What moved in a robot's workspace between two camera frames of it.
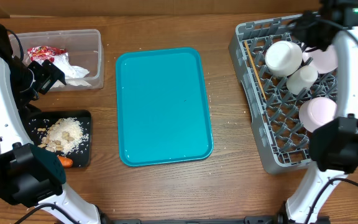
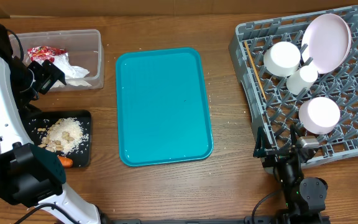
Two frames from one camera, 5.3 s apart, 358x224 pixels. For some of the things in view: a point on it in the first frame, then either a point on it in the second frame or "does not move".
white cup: (302, 78) does not move
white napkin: (70, 71) does not move
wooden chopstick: (263, 94) does not move
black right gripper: (296, 30) → (261, 148)
